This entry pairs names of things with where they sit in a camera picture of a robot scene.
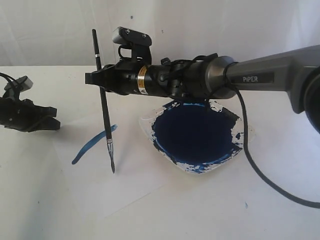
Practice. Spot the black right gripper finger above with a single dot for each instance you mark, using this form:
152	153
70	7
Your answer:
104	78

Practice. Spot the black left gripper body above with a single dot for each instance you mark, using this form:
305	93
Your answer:
19	115

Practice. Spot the black paintbrush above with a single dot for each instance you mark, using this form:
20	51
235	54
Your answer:
104	104

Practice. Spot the white paper sheet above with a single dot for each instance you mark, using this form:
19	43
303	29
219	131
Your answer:
100	186

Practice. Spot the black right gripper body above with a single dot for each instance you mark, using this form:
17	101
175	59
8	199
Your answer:
129	78

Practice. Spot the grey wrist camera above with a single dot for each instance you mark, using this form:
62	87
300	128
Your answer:
124	36
24	83

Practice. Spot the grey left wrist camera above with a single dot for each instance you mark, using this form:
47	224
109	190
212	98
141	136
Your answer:
24	83

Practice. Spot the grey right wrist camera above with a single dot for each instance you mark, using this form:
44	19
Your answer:
124	36

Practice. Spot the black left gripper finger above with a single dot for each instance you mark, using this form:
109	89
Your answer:
45	124
45	111

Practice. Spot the white square paint dish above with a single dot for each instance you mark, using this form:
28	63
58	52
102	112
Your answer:
194	137

